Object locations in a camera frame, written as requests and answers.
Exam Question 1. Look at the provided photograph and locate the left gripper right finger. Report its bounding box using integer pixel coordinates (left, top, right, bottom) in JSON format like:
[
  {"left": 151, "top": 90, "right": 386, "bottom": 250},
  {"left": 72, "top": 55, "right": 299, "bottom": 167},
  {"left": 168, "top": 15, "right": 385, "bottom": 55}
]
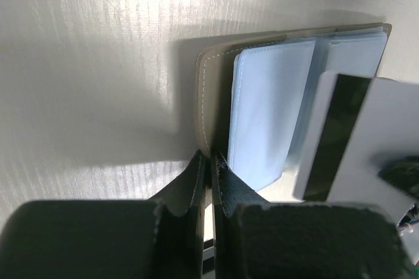
[{"left": 210, "top": 153, "right": 412, "bottom": 278}]

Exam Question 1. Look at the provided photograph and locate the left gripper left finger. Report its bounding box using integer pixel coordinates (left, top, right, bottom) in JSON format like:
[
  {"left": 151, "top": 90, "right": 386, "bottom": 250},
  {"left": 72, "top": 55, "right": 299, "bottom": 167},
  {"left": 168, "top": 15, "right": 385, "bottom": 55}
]
[{"left": 1, "top": 152, "right": 206, "bottom": 278}]

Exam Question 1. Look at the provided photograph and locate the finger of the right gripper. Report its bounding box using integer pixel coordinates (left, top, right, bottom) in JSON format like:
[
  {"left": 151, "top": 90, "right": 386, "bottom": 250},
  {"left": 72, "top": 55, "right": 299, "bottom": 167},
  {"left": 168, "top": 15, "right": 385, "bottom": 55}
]
[{"left": 378, "top": 156, "right": 418, "bottom": 199}]

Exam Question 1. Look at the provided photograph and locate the white magnetic stripe card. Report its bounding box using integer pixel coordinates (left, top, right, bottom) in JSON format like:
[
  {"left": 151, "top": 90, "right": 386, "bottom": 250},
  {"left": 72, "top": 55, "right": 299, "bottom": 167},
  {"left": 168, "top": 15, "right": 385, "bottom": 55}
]
[{"left": 294, "top": 71, "right": 418, "bottom": 222}]

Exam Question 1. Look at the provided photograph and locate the grey leather card holder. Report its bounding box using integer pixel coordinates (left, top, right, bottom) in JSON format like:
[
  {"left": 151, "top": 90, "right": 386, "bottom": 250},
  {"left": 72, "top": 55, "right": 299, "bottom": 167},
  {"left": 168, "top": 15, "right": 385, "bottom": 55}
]
[{"left": 195, "top": 22, "right": 392, "bottom": 191}]

